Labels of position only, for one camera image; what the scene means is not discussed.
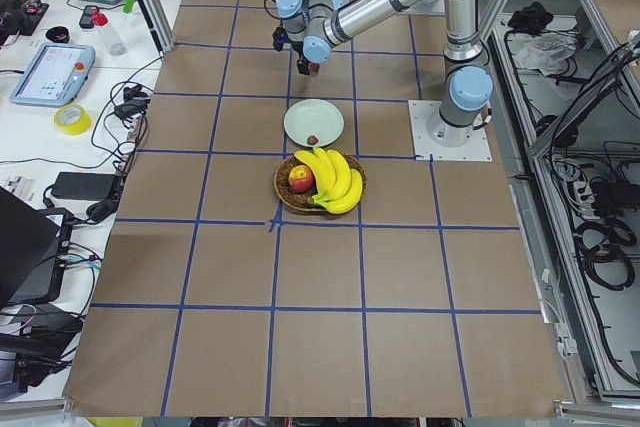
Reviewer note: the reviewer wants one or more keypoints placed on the clear bottle red cap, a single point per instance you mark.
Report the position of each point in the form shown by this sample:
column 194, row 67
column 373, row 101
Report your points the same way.
column 108, row 34

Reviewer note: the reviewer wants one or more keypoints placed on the yellow tape roll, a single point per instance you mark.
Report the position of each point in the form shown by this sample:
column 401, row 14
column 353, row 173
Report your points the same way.
column 72, row 119

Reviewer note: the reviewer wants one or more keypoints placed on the red apple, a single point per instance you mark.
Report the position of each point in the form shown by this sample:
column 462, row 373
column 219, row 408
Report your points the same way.
column 301, row 179

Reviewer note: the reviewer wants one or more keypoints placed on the yellow banana bunch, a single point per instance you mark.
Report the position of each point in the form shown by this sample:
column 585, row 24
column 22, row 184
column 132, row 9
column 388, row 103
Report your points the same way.
column 339, row 186

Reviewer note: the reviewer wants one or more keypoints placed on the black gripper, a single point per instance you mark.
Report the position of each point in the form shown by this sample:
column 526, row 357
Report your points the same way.
column 300, row 55

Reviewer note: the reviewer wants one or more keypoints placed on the light green plate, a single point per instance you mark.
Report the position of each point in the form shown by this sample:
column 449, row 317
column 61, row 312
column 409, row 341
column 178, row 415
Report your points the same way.
column 313, row 117

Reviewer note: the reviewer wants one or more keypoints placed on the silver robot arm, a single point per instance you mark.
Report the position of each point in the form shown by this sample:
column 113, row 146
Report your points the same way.
column 314, row 28

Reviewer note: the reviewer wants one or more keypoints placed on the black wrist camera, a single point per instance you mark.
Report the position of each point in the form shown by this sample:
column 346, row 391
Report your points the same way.
column 279, row 39

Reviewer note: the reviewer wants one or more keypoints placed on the woven wicker basket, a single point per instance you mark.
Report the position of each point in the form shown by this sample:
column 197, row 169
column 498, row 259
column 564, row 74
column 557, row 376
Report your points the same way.
column 297, row 201

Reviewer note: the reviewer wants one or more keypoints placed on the black power adapter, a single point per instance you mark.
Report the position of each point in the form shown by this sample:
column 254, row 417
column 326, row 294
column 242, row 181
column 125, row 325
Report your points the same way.
column 83, row 186

